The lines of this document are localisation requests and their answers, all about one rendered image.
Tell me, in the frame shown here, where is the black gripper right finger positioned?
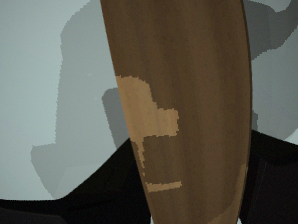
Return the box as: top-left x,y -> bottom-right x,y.
238,129 -> 298,224

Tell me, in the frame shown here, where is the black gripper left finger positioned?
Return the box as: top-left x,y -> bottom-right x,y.
0,136 -> 150,224

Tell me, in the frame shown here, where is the brown wooden board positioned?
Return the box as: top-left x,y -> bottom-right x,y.
100,0 -> 253,224

